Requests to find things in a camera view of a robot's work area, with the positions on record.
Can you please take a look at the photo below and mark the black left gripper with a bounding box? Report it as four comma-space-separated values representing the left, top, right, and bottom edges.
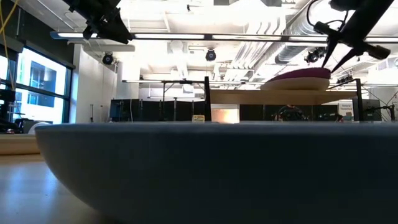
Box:
62, 0, 134, 45

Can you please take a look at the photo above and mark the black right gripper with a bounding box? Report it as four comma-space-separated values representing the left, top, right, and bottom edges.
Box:
313, 0, 396, 74

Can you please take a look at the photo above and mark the magenta plate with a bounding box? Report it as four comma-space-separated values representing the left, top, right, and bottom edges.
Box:
267, 67, 331, 83

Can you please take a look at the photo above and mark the off-white plate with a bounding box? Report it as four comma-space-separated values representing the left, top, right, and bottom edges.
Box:
260, 77, 330, 91

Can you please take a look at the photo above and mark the slate blue plate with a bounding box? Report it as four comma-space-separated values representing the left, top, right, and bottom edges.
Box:
34, 121, 398, 224

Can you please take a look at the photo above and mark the wooden shelf with black legs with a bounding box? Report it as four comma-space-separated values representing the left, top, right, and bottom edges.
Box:
203, 76, 365, 123

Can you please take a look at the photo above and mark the long LED light bar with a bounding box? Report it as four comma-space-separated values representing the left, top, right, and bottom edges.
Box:
49, 30, 398, 44

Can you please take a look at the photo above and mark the white poster sign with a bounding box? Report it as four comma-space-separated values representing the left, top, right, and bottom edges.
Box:
337, 101, 355, 122

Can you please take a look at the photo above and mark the black computer monitor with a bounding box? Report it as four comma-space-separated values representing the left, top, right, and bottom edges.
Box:
352, 98, 383, 122

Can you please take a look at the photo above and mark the person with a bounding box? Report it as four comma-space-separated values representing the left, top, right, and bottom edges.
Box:
273, 104, 308, 122

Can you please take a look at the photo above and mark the black partition panel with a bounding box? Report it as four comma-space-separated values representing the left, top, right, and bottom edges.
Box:
108, 98, 206, 123
239, 104, 340, 123

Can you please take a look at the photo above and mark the large window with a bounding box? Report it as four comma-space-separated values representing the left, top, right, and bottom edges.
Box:
0, 46, 75, 125

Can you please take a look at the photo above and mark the black equipment stand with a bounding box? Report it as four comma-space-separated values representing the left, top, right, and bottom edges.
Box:
0, 88, 16, 134

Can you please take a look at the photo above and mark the white dome object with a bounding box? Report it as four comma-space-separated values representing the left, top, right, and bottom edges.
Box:
27, 121, 51, 135

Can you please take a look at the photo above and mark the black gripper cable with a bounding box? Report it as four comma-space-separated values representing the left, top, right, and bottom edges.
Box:
306, 0, 345, 32

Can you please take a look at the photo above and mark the silver ventilation duct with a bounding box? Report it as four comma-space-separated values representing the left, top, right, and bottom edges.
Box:
275, 0, 346, 65

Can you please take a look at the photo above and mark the black background rig frame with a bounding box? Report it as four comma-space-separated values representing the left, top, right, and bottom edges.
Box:
123, 79, 206, 123

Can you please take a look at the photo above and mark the yellow hanging cable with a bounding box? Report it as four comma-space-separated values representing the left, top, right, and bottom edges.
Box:
0, 0, 20, 91

